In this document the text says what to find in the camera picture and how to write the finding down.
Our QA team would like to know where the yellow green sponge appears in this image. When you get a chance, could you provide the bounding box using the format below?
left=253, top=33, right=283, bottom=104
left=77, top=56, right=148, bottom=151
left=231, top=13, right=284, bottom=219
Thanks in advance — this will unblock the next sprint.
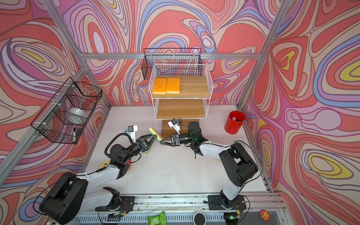
left=148, top=127, right=162, bottom=142

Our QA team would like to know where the orange yellow sponge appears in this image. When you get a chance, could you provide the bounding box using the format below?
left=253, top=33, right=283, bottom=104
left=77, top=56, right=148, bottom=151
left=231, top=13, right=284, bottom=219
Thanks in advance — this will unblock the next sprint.
left=152, top=78, right=167, bottom=95
left=166, top=77, right=181, bottom=94
left=98, top=160, right=111, bottom=169

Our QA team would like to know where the black wire basket back wall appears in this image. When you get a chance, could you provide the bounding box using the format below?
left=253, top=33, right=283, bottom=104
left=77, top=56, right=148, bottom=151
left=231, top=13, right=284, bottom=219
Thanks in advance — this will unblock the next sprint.
left=141, top=47, right=202, bottom=80

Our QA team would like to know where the red ribbed metal bucket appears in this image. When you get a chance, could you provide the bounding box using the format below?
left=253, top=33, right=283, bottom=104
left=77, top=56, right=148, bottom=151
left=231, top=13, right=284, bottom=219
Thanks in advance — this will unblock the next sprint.
left=225, top=111, right=246, bottom=135

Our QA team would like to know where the black wire basket wall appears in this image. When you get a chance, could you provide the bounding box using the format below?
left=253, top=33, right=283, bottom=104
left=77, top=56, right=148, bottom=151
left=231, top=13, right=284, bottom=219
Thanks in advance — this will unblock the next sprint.
left=141, top=47, right=202, bottom=80
left=31, top=78, right=103, bottom=144

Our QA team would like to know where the black marker in basket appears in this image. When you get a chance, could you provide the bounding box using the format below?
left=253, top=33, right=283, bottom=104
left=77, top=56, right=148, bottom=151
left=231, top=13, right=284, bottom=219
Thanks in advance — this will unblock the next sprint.
left=73, top=127, right=77, bottom=144

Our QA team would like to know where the pink smiley sponge left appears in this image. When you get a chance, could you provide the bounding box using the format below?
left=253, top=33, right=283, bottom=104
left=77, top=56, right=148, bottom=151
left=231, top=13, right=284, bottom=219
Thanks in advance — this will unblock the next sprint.
left=127, top=161, right=132, bottom=173

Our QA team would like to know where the black wire basket left wall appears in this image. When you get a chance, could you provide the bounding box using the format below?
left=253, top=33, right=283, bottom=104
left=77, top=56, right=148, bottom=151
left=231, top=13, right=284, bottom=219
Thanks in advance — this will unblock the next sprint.
left=31, top=78, right=103, bottom=144

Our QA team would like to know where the silver bowl in basket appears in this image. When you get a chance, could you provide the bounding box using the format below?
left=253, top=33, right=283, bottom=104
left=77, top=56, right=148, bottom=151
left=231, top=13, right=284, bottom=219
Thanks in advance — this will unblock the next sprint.
left=67, top=107, right=89, bottom=118

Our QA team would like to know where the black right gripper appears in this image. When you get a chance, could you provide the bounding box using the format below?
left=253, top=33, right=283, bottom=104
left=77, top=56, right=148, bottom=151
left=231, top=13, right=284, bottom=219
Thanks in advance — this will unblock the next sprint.
left=161, top=133, right=195, bottom=148

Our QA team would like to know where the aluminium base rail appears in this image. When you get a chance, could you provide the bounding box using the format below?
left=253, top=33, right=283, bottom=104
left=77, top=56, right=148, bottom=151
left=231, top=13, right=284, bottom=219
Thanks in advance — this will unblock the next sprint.
left=76, top=192, right=294, bottom=225

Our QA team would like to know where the green snack packet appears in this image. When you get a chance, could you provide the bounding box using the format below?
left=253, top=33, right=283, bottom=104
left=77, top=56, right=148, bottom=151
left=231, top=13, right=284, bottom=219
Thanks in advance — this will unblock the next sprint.
left=147, top=211, right=167, bottom=225

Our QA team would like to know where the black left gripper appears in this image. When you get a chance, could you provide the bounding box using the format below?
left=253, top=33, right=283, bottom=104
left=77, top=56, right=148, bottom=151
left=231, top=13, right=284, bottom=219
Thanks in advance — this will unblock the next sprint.
left=121, top=135, right=155, bottom=165

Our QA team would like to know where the white wire wooden shelf rack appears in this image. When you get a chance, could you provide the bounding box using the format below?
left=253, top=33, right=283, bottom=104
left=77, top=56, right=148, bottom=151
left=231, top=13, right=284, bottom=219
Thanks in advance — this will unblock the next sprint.
left=149, top=64, right=214, bottom=137

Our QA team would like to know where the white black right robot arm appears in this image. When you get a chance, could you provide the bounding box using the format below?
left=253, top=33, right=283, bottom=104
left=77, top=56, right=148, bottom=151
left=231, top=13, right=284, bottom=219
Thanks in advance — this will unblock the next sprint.
left=160, top=121, right=258, bottom=212

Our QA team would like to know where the red round sticker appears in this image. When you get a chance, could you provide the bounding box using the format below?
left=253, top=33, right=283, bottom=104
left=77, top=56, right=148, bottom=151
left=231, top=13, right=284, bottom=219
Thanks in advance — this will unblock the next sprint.
left=260, top=209, right=271, bottom=221

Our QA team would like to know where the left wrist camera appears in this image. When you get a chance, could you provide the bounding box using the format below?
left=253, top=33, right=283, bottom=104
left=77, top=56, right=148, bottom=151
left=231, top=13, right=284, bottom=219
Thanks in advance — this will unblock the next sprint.
left=125, top=125, right=138, bottom=143

